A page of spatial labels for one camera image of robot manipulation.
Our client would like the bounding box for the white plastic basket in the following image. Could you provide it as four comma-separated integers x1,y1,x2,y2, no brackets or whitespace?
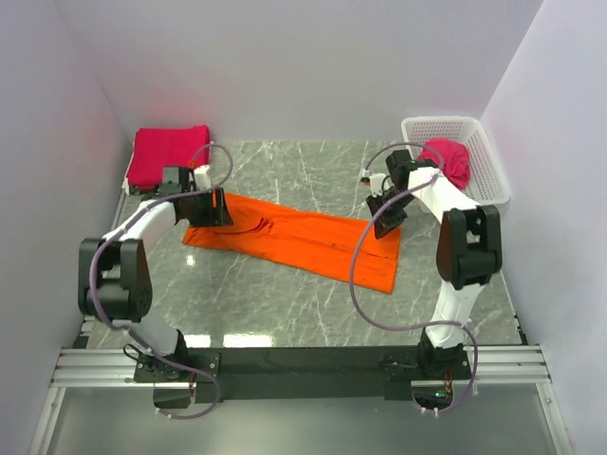
401,116,510,209

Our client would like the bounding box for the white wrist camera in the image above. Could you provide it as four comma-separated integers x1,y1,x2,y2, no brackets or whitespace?
360,173,388,197
193,165,212,191

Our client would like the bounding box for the orange t shirt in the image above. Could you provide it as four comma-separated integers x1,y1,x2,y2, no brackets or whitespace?
182,193,400,294

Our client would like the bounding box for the black base beam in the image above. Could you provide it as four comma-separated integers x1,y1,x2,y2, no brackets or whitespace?
133,345,473,405

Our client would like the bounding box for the purple cable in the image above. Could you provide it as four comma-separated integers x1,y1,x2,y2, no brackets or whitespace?
89,142,234,420
349,140,478,416

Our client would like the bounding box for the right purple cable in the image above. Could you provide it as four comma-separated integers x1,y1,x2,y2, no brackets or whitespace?
349,140,478,416

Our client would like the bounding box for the folded crimson t shirt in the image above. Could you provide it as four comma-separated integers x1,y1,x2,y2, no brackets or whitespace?
123,125,211,193

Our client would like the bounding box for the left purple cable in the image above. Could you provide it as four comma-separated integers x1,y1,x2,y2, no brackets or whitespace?
89,142,234,420

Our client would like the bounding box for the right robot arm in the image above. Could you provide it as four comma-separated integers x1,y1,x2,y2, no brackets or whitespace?
360,142,503,376

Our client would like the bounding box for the crumpled crimson t shirt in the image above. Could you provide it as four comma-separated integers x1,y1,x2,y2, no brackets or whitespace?
418,137,471,191

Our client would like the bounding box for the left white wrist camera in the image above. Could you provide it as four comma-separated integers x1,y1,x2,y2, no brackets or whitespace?
193,165,212,191

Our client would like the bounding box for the aluminium rail frame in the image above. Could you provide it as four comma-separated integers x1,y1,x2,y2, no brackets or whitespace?
29,305,572,454

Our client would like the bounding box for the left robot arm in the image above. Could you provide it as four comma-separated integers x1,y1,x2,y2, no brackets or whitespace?
78,165,233,369

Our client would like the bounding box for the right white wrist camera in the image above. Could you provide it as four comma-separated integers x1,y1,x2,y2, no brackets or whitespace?
360,173,388,197

